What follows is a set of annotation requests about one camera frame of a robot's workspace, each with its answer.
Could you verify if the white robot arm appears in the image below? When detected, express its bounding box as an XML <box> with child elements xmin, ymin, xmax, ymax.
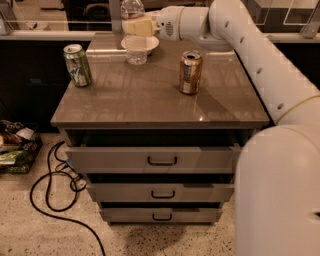
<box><xmin>122</xmin><ymin>0</ymin><xmax>320</xmax><ymax>256</ymax></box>

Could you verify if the grey drawer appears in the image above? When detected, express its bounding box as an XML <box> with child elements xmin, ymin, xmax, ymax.
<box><xmin>87</xmin><ymin>183</ymin><xmax>234</xmax><ymax>203</ymax></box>
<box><xmin>100</xmin><ymin>208</ymin><xmax>222</xmax><ymax>224</ymax></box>
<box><xmin>66</xmin><ymin>146</ymin><xmax>240</xmax><ymax>174</ymax></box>

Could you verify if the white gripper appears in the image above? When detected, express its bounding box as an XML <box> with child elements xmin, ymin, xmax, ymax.
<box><xmin>122</xmin><ymin>6</ymin><xmax>184</xmax><ymax>41</ymax></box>

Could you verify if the top grey drawer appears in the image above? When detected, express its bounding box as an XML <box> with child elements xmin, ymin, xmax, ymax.
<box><xmin>66</xmin><ymin>146</ymin><xmax>240</xmax><ymax>174</ymax></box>

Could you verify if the grey drawer cabinet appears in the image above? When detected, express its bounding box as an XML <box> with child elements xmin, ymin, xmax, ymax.
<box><xmin>51</xmin><ymin>35</ymin><xmax>269</xmax><ymax>211</ymax></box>

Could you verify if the box of snack bags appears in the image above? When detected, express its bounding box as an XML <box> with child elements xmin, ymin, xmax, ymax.
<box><xmin>0</xmin><ymin>120</ymin><xmax>42</xmax><ymax>174</ymax></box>

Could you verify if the white paper bowl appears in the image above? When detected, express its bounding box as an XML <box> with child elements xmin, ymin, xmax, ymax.
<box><xmin>121</xmin><ymin>35</ymin><xmax>159</xmax><ymax>55</ymax></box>

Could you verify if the bottom grey drawer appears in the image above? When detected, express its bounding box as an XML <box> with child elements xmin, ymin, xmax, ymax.
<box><xmin>100</xmin><ymin>208</ymin><xmax>222</xmax><ymax>224</ymax></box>

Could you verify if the green soda can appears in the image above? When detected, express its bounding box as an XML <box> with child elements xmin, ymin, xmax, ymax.
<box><xmin>63</xmin><ymin>44</ymin><xmax>92</xmax><ymax>87</ymax></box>

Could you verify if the black floor cable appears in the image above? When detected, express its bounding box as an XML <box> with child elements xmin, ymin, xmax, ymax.
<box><xmin>29</xmin><ymin>141</ymin><xmax>107</xmax><ymax>256</ymax></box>

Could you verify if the clear plastic water bottle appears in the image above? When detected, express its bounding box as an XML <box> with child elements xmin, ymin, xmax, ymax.
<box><xmin>120</xmin><ymin>0</ymin><xmax>147</xmax><ymax>65</ymax></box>

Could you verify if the middle grey drawer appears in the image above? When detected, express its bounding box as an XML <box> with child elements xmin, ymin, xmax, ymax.
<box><xmin>87</xmin><ymin>183</ymin><xmax>234</xmax><ymax>203</ymax></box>

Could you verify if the gold soda can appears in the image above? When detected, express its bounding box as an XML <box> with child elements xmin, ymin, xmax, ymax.
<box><xmin>179</xmin><ymin>50</ymin><xmax>203</xmax><ymax>95</ymax></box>

